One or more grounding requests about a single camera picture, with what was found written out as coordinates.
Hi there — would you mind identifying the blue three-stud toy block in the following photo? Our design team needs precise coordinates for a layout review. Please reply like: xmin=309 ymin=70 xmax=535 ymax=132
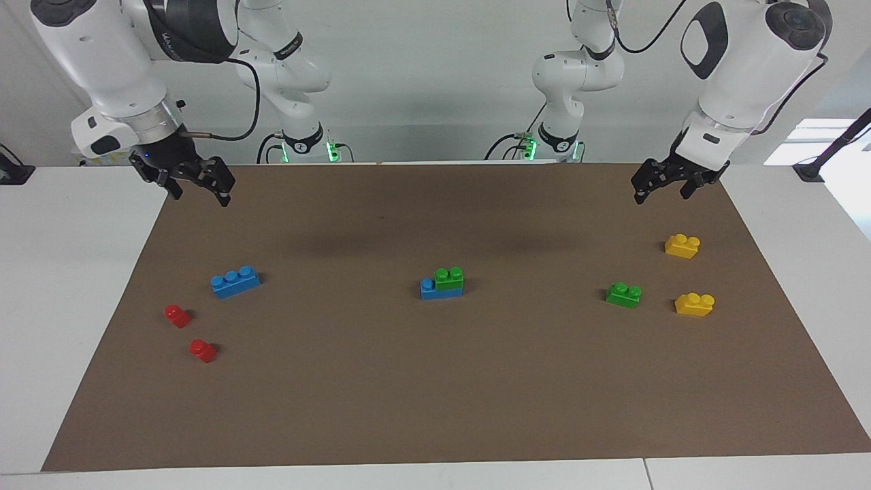
xmin=420 ymin=278 xmax=465 ymax=301
xmin=210 ymin=265 xmax=261 ymax=299

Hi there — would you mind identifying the yellow two-stud toy block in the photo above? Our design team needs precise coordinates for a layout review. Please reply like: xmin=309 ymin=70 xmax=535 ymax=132
xmin=674 ymin=292 xmax=716 ymax=318
xmin=664 ymin=233 xmax=702 ymax=260

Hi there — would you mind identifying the black stand with pole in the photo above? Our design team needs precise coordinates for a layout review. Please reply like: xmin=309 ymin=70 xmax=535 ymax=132
xmin=793 ymin=108 xmax=871 ymax=183

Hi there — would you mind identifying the brown paper mat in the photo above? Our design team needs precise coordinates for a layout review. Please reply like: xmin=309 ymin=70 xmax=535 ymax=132
xmin=41 ymin=162 xmax=871 ymax=472

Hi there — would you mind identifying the black table clamp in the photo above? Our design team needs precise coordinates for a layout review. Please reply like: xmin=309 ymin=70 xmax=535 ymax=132
xmin=0 ymin=144 xmax=36 ymax=186

